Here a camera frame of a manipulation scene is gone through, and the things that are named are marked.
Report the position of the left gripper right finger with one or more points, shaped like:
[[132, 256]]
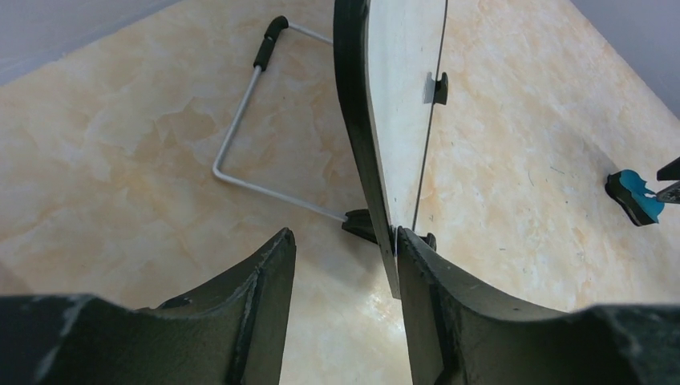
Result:
[[461, 330]]

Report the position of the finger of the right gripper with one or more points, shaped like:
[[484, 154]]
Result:
[[670, 194], [669, 172]]

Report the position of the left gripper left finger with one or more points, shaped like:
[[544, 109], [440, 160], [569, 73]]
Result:
[[229, 330]]

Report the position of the blue whiteboard eraser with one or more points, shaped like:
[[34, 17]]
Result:
[[639, 203]]

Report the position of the white whiteboard with black frame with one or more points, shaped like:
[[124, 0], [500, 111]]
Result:
[[387, 65]]

